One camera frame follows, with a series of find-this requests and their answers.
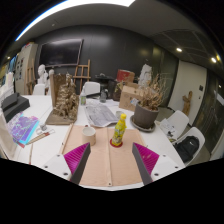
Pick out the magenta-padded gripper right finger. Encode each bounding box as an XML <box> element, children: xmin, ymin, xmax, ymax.
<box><xmin>131</xmin><ymin>142</ymin><xmax>183</xmax><ymax>186</ymax></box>

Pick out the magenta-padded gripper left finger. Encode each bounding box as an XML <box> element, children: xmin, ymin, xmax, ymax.
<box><xmin>42</xmin><ymin>142</ymin><xmax>92</xmax><ymax>186</ymax></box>

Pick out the yellow drink bottle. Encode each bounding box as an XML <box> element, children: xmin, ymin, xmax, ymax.
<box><xmin>110</xmin><ymin>113</ymin><xmax>128</xmax><ymax>148</ymax></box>

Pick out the black backpack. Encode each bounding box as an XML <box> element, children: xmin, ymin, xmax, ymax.
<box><xmin>173</xmin><ymin>135</ymin><xmax>200</xmax><ymax>163</ymax></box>

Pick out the red wooden brush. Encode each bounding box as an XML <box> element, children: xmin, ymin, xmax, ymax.
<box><xmin>26</xmin><ymin>129</ymin><xmax>56</xmax><ymax>146</ymax></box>

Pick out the white paper sheet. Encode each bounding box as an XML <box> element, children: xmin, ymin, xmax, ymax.
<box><xmin>159</xmin><ymin>118</ymin><xmax>178</xmax><ymax>138</ymax></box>

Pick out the grey plant saucer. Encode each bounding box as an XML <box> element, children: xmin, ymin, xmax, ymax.
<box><xmin>129</xmin><ymin>114</ymin><xmax>157</xmax><ymax>133</ymax></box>

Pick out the beige canvas mat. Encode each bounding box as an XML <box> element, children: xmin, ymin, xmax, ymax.
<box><xmin>59</xmin><ymin>123</ymin><xmax>149</xmax><ymax>188</ymax></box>

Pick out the white chair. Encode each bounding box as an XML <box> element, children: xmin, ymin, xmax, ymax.
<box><xmin>173</xmin><ymin>126</ymin><xmax>206</xmax><ymax>167</ymax></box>
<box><xmin>82</xmin><ymin>81</ymin><xmax>101</xmax><ymax>97</ymax></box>
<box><xmin>32</xmin><ymin>83</ymin><xmax>47</xmax><ymax>96</ymax></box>
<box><xmin>165</xmin><ymin>109</ymin><xmax>190</xmax><ymax>138</ymax></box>

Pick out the colourful book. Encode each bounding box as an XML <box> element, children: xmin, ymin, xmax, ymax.
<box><xmin>7</xmin><ymin>113</ymin><xmax>40</xmax><ymax>146</ymax></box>

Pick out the dried plant in grey pot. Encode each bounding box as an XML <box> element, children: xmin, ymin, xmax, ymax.
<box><xmin>132</xmin><ymin>73</ymin><xmax>168</xmax><ymax>130</ymax></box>

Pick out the flat round red coaster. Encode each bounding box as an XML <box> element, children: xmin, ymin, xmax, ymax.
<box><xmin>109</xmin><ymin>138</ymin><xmax>124</xmax><ymax>149</ymax></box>

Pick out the grey newspaper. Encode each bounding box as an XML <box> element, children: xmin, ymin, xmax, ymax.
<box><xmin>83</xmin><ymin>101</ymin><xmax>120</xmax><ymax>129</ymax></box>

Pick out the golden sculpture on wooden base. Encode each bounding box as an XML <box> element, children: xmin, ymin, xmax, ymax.
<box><xmin>45</xmin><ymin>73</ymin><xmax>80</xmax><ymax>126</ymax></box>

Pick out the wooden figure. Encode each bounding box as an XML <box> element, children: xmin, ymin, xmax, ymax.
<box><xmin>182</xmin><ymin>90</ymin><xmax>194</xmax><ymax>117</ymax></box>

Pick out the black printer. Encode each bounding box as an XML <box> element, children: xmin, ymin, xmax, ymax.
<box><xmin>0</xmin><ymin>92</ymin><xmax>31</xmax><ymax>123</ymax></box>

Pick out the cardboard box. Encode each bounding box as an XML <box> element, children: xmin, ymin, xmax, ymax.
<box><xmin>118</xmin><ymin>82</ymin><xmax>144</xmax><ymax>112</ymax></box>

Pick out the grey plastic bottle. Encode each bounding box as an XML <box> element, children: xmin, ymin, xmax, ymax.
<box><xmin>99</xmin><ymin>89</ymin><xmax>108</xmax><ymax>103</ymax></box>

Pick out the wooden easel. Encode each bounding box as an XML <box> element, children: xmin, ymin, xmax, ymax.
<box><xmin>73</xmin><ymin>59</ymin><xmax>92</xmax><ymax>93</ymax></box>

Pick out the white plaster bust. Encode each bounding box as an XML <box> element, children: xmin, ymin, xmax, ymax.
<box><xmin>37</xmin><ymin>64</ymin><xmax>49</xmax><ymax>85</ymax></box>

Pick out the red box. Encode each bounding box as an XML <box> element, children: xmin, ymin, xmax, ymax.
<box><xmin>116</xmin><ymin>68</ymin><xmax>136</xmax><ymax>83</ymax></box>

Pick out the white cabinet with pictures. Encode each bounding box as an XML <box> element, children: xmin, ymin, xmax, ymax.
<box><xmin>14</xmin><ymin>43</ymin><xmax>39</xmax><ymax>96</ymax></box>

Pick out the long ceiling light strip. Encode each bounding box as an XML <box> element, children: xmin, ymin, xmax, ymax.
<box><xmin>14</xmin><ymin>0</ymin><xmax>136</xmax><ymax>42</ymax></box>

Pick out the black wall screen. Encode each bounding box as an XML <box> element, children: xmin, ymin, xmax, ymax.
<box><xmin>38</xmin><ymin>38</ymin><xmax>84</xmax><ymax>69</ymax></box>

